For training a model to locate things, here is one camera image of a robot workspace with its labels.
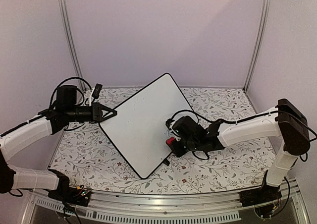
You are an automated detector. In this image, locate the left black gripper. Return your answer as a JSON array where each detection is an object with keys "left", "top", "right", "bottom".
[{"left": 66, "top": 103, "right": 117, "bottom": 124}]

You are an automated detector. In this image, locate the red whiteboard eraser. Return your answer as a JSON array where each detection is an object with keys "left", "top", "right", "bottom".
[{"left": 166, "top": 137, "right": 175, "bottom": 147}]

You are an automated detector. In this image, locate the white whiteboard with black frame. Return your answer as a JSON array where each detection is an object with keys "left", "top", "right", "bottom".
[{"left": 100, "top": 73, "right": 198, "bottom": 179}]

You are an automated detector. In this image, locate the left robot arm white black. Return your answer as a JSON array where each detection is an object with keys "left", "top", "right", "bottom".
[{"left": 0, "top": 77, "right": 117, "bottom": 201}]

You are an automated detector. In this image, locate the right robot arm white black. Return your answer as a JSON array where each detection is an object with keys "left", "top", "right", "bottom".
[{"left": 165, "top": 99, "right": 316, "bottom": 202}]

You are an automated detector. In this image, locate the black whiteboard stand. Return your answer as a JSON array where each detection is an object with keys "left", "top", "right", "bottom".
[{"left": 163, "top": 159, "right": 170, "bottom": 166}]

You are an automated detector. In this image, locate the floral patterned table mat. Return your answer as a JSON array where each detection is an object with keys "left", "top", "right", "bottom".
[{"left": 50, "top": 88, "right": 275, "bottom": 195}]

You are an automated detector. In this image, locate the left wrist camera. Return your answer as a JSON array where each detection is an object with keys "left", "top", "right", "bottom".
[{"left": 88, "top": 83, "right": 103, "bottom": 106}]

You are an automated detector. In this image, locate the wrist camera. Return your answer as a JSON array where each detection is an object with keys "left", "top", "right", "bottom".
[
  {"left": 88, "top": 83, "right": 103, "bottom": 106},
  {"left": 165, "top": 118, "right": 179, "bottom": 138}
]

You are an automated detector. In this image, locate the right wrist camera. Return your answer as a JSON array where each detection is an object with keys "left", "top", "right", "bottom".
[{"left": 165, "top": 118, "right": 179, "bottom": 138}]

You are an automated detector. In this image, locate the front aluminium rail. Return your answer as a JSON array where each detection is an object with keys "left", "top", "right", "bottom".
[{"left": 21, "top": 179, "right": 313, "bottom": 224}]

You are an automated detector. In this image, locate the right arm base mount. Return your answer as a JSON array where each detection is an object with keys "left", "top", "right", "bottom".
[{"left": 239, "top": 184, "right": 282, "bottom": 207}]

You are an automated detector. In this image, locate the left aluminium frame post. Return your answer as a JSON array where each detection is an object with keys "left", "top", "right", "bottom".
[{"left": 58, "top": 0, "right": 83, "bottom": 78}]

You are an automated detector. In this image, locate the aluminium frame post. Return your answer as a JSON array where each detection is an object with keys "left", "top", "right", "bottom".
[
  {"left": 58, "top": 0, "right": 83, "bottom": 78},
  {"left": 243, "top": 0, "right": 271, "bottom": 93}
]

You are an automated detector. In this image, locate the right aluminium frame post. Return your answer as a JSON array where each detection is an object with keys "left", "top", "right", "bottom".
[{"left": 243, "top": 0, "right": 271, "bottom": 93}]

